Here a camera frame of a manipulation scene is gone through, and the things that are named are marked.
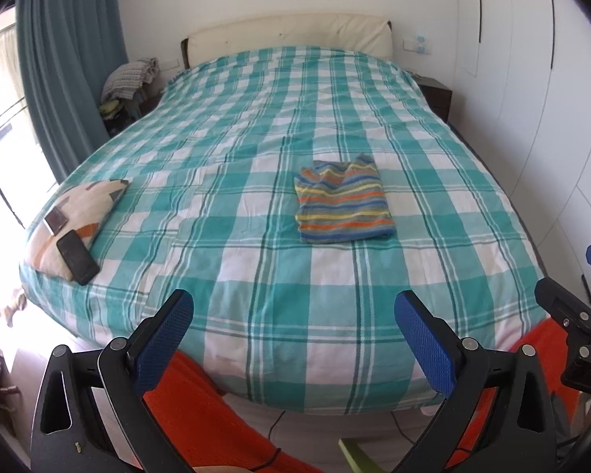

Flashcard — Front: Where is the striped knit sweater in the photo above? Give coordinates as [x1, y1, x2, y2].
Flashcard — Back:
[294, 154, 395, 244]

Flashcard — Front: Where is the cream headboard cushion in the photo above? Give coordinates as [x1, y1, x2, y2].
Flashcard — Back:
[180, 12, 394, 69]

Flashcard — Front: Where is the black smartphone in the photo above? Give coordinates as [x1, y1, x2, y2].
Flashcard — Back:
[56, 231, 100, 285]

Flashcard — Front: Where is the dark wooden nightstand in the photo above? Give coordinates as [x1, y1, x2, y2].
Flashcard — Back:
[413, 75, 453, 123]

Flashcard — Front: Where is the teal curtain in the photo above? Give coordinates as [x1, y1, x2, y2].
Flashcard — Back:
[15, 0, 128, 182]

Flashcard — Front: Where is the black cable on floor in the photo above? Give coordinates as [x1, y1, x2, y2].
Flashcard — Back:
[245, 408, 425, 473]

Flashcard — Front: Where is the patterned beige cushion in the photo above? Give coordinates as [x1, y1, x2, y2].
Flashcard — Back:
[24, 179, 130, 281]

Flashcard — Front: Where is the small white phone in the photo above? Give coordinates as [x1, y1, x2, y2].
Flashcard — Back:
[43, 206, 69, 236]

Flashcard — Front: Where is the white wardrobe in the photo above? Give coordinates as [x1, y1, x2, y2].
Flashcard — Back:
[450, 0, 591, 303]

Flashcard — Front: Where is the wall switch panel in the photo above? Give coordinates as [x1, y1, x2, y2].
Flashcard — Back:
[402, 35, 431, 54]

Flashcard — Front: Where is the teal plaid bedspread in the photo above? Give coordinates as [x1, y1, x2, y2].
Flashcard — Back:
[20, 47, 546, 415]

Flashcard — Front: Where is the orange shaggy rug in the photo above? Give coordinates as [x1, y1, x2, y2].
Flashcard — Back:
[145, 319, 580, 472]

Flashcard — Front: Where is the pile of folded clothes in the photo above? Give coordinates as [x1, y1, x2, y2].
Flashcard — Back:
[99, 58, 160, 122]

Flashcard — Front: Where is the green object on floor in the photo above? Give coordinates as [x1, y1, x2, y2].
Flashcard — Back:
[338, 438, 385, 473]

